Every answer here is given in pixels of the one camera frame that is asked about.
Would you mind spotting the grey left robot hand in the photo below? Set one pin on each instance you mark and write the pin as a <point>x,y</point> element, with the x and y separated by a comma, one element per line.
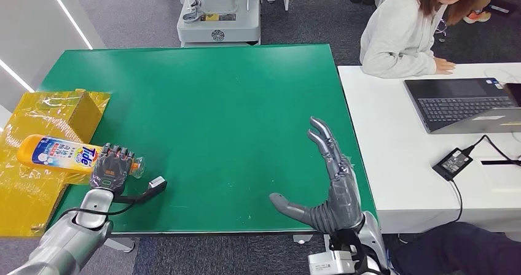
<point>110,171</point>

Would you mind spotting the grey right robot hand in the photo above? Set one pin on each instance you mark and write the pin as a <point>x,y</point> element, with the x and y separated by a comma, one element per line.
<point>342,204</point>

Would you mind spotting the orange detergent bottle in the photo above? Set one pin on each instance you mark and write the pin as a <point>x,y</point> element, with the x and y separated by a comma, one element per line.
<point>53,155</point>

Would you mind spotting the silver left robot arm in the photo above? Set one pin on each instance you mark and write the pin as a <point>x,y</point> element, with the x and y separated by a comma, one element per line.
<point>61,244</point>

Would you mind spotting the white desk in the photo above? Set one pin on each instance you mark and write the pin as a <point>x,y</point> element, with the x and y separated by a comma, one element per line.
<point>386,143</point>

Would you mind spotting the yellow taped cardboard box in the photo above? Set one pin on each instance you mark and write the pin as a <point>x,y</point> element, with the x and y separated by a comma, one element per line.
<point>32,200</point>

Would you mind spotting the green table mat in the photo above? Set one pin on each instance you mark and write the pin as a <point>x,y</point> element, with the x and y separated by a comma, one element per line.
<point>203,102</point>

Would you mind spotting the black power adapter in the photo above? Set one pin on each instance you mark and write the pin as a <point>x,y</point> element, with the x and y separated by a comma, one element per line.
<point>454,164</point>

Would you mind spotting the person's leg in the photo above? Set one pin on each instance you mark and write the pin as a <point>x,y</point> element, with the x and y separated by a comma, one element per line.
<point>468,248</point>

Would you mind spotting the dark grey laptop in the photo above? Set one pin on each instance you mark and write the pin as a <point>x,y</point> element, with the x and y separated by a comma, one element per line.
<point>456,106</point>

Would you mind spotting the black strip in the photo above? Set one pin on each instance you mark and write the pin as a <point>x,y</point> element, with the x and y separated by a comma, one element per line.
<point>500,162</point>

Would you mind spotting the person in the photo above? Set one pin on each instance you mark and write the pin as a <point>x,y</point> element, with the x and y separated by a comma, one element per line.
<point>476,17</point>
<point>395,41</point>

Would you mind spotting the person's hand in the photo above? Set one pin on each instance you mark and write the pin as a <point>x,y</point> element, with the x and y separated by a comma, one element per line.
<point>444,65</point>

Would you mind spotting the white machine base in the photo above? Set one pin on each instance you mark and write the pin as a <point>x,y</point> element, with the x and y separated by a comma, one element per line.
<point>228,29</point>

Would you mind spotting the black floor object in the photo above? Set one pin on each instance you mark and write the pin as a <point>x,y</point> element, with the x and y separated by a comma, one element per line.
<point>500,8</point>

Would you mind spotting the white table bracket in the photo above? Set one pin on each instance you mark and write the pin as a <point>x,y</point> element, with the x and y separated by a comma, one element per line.
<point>120,244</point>
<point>327,239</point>
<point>303,239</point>

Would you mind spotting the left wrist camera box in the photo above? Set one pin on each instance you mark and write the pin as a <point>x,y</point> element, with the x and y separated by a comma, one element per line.
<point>156,183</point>

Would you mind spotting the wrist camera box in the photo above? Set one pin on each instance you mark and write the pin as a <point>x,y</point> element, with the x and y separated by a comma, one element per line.
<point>156,183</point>
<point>329,263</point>

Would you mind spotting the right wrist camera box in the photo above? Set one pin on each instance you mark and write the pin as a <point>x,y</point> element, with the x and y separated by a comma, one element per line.
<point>329,263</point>

